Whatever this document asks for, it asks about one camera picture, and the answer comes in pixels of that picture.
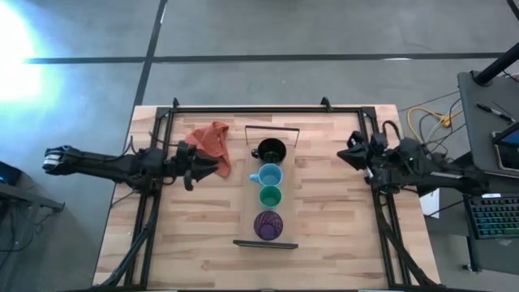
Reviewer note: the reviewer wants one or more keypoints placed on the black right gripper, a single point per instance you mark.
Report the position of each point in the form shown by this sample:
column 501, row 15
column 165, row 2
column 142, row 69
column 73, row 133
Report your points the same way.
column 377, row 160

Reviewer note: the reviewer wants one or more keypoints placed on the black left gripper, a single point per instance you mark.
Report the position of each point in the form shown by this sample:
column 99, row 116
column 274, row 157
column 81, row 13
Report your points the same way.
column 186, row 162

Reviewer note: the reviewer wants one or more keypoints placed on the light blue mug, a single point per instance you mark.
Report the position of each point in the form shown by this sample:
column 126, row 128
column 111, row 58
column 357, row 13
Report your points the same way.
column 271, row 175

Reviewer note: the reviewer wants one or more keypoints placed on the green plastic cup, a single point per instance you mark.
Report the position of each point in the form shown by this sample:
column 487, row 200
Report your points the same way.
column 271, row 197

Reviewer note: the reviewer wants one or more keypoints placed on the purple plastic cup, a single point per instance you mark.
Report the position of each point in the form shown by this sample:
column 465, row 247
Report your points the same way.
column 268, row 226

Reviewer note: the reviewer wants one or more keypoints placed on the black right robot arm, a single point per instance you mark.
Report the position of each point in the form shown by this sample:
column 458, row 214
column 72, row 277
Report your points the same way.
column 438, row 174

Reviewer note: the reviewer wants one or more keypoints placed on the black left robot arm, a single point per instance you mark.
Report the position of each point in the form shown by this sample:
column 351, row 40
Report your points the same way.
column 101, row 166

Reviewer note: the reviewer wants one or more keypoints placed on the orange cloth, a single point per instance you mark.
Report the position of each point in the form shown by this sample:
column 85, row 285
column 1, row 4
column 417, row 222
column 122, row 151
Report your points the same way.
column 213, row 142

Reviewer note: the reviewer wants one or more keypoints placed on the black mug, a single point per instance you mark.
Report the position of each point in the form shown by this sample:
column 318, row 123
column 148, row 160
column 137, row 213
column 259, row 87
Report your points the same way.
column 271, row 150

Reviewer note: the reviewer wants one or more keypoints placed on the white paper sheet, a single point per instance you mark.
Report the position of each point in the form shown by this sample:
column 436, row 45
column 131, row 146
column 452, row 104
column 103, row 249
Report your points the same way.
column 431, row 204

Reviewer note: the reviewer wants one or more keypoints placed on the grey desk top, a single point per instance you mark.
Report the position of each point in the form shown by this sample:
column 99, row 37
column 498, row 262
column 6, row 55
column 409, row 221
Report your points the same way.
column 482, row 134

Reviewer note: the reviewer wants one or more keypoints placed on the black pen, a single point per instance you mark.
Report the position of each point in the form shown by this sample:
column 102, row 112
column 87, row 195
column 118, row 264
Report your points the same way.
column 492, row 110

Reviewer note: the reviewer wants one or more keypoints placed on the backlit black keyboard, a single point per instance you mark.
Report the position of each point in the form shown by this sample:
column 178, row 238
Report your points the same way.
column 494, row 217

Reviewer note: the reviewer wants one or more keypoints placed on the grey keyboard desk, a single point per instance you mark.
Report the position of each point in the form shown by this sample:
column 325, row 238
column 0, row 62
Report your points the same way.
column 490, row 253

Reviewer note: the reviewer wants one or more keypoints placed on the black pole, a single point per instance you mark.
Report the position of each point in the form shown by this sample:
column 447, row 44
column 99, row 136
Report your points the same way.
column 500, row 65

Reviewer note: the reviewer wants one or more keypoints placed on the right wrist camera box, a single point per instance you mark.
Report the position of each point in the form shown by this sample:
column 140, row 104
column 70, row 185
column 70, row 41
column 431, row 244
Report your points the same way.
column 355, row 138

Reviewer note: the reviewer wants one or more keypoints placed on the black metal table frame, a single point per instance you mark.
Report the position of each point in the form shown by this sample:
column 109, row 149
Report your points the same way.
column 263, row 110

